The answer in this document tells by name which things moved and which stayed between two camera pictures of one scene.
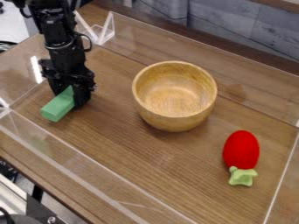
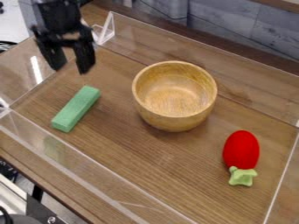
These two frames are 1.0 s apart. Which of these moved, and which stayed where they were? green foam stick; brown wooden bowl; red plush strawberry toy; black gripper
Moved: green foam stick; black gripper
Stayed: red plush strawberry toy; brown wooden bowl
